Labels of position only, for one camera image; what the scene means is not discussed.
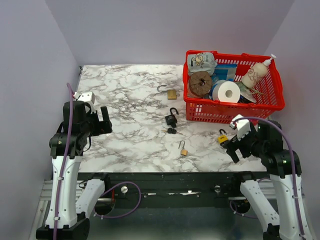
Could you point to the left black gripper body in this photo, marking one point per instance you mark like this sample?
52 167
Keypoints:
94 127

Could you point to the small brass padlock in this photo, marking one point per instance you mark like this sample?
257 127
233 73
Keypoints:
181 147

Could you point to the black-headed keys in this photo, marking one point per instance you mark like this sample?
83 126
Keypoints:
171 131

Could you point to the large brass padlock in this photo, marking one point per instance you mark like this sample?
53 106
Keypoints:
171 93

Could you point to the cream pump lotion bottle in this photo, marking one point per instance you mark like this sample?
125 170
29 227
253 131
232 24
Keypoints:
257 72

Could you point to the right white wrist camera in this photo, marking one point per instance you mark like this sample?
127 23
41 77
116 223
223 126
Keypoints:
242 126

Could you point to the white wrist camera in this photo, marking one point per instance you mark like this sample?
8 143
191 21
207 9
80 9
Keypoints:
87 97
242 126

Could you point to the light blue wipes pack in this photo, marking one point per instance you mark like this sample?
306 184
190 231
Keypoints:
201 62

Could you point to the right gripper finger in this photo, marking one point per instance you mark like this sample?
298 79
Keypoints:
229 144
231 151

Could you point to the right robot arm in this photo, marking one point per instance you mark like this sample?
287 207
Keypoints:
264 139

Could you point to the black padlock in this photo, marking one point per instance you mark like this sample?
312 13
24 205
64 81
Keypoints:
171 119

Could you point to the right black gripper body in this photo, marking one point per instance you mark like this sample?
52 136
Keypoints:
250 141

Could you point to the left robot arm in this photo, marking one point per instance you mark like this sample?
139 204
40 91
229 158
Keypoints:
69 217

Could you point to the white toilet paper roll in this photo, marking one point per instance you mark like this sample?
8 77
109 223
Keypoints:
227 91

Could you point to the yellow padlock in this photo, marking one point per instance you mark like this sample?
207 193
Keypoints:
223 136

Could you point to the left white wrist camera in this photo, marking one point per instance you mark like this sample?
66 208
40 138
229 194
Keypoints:
87 97

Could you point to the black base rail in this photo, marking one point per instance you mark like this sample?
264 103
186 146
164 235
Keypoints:
171 189

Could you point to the brown tape roll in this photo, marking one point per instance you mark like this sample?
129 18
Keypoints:
199 84

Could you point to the blue plastic package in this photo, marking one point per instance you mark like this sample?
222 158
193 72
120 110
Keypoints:
224 72

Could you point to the red plastic basket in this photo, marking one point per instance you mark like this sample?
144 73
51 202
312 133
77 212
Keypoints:
269 101

